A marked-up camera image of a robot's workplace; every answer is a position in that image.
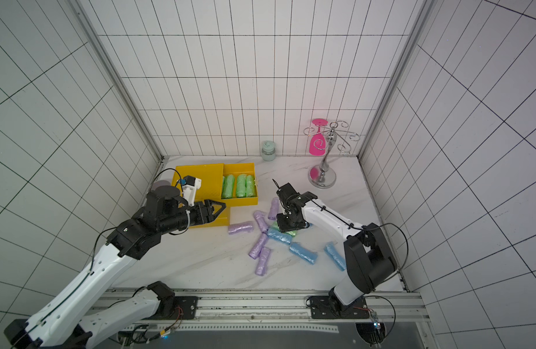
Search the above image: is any purple bag roll upper middle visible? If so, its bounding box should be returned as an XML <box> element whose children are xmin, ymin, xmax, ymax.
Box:
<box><xmin>253</xmin><ymin>210</ymin><xmax>269</xmax><ymax>234</ymax></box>

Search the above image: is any purple bag roll top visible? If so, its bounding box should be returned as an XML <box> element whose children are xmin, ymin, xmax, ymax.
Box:
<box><xmin>267</xmin><ymin>197</ymin><xmax>280</xmax><ymax>220</ymax></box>

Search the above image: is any yellow drawer cabinet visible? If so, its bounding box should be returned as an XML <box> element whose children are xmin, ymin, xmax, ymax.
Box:
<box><xmin>176</xmin><ymin>164</ymin><xmax>230</xmax><ymax>228</ymax></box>

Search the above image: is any mint green jar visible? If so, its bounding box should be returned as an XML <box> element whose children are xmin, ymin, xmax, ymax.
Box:
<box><xmin>261</xmin><ymin>140</ymin><xmax>277</xmax><ymax>161</ymax></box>

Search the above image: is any blue bag roll far right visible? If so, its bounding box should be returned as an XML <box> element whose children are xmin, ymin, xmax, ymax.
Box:
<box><xmin>324</xmin><ymin>243</ymin><xmax>346</xmax><ymax>271</ymax></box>

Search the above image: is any pink plastic wine glass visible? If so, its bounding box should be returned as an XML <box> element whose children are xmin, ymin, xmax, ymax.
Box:
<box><xmin>309</xmin><ymin>119</ymin><xmax>328</xmax><ymax>156</ymax></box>

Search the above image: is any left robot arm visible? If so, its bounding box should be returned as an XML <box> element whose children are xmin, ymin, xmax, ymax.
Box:
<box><xmin>4</xmin><ymin>186</ymin><xmax>226</xmax><ymax>348</ymax></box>

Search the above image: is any blue bag roll lower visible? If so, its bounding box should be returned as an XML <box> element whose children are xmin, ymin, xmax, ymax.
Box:
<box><xmin>289</xmin><ymin>242</ymin><xmax>318</xmax><ymax>265</ymax></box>

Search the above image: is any blue bag roll centre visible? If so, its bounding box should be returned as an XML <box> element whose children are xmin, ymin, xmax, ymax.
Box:
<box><xmin>266</xmin><ymin>228</ymin><xmax>293</xmax><ymax>245</ymax></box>

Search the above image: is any purple bag roll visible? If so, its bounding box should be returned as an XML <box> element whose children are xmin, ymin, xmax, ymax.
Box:
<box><xmin>267</xmin><ymin>197</ymin><xmax>280</xmax><ymax>220</ymax></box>
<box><xmin>253</xmin><ymin>210</ymin><xmax>269</xmax><ymax>234</ymax></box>
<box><xmin>255</xmin><ymin>247</ymin><xmax>272</xmax><ymax>276</ymax></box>
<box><xmin>227</xmin><ymin>221</ymin><xmax>254</xmax><ymax>235</ymax></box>
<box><xmin>249</xmin><ymin>233</ymin><xmax>269</xmax><ymax>260</ymax></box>

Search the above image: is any chrome glass rack stand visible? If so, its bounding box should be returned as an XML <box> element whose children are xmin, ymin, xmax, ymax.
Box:
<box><xmin>304</xmin><ymin>119</ymin><xmax>361</xmax><ymax>189</ymax></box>

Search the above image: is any yellow top drawer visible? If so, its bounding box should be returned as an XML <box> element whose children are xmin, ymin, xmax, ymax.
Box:
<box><xmin>221</xmin><ymin>163</ymin><xmax>259</xmax><ymax>207</ymax></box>

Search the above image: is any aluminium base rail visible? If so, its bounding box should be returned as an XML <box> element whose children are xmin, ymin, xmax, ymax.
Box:
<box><xmin>81</xmin><ymin>288</ymin><xmax>433</xmax><ymax>339</ymax></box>

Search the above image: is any green bag roll top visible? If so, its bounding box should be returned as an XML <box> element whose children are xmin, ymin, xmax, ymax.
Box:
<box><xmin>246</xmin><ymin>175</ymin><xmax>256</xmax><ymax>197</ymax></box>

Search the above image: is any purple bag roll bottom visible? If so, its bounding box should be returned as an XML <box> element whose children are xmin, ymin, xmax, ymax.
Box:
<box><xmin>255</xmin><ymin>247</ymin><xmax>272</xmax><ymax>276</ymax></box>

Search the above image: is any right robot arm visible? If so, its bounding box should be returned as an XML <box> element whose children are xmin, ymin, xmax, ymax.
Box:
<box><xmin>276</xmin><ymin>183</ymin><xmax>398</xmax><ymax>316</ymax></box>

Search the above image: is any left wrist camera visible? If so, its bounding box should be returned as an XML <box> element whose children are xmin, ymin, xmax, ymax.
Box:
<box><xmin>180</xmin><ymin>175</ymin><xmax>201</xmax><ymax>206</ymax></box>

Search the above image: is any grey purple bowl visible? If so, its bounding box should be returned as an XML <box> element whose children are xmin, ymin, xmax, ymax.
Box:
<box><xmin>150</xmin><ymin>180</ymin><xmax>171</xmax><ymax>191</ymax></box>

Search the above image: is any purple bag roll lower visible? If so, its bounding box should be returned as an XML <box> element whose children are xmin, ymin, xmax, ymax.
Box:
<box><xmin>249</xmin><ymin>233</ymin><xmax>269</xmax><ymax>260</ymax></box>

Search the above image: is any blue bag roll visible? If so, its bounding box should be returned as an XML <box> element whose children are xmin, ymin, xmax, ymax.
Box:
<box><xmin>266</xmin><ymin>228</ymin><xmax>293</xmax><ymax>245</ymax></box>
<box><xmin>289</xmin><ymin>242</ymin><xmax>318</xmax><ymax>265</ymax></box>
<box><xmin>324</xmin><ymin>243</ymin><xmax>346</xmax><ymax>271</ymax></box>

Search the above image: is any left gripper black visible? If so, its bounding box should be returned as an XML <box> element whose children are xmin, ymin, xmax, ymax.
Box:
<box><xmin>160</xmin><ymin>199</ymin><xmax>227</xmax><ymax>234</ymax></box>

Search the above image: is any green bag roll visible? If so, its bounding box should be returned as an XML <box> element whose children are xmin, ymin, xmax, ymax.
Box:
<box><xmin>272</xmin><ymin>222</ymin><xmax>297</xmax><ymax>237</ymax></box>
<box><xmin>226</xmin><ymin>174</ymin><xmax>235</xmax><ymax>199</ymax></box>
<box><xmin>235</xmin><ymin>174</ymin><xmax>247</xmax><ymax>198</ymax></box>
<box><xmin>246</xmin><ymin>175</ymin><xmax>256</xmax><ymax>197</ymax></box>
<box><xmin>221</xmin><ymin>176</ymin><xmax>227</xmax><ymax>199</ymax></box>

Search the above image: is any purple bag roll left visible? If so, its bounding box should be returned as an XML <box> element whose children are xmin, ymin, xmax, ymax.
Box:
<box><xmin>227</xmin><ymin>221</ymin><xmax>254</xmax><ymax>235</ymax></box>

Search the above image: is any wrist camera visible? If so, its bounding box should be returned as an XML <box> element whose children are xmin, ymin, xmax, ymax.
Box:
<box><xmin>180</xmin><ymin>175</ymin><xmax>201</xmax><ymax>206</ymax></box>
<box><xmin>277</xmin><ymin>183</ymin><xmax>296</xmax><ymax>206</ymax></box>

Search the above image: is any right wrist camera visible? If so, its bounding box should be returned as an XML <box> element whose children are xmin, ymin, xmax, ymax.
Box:
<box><xmin>277</xmin><ymin>183</ymin><xmax>296</xmax><ymax>206</ymax></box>

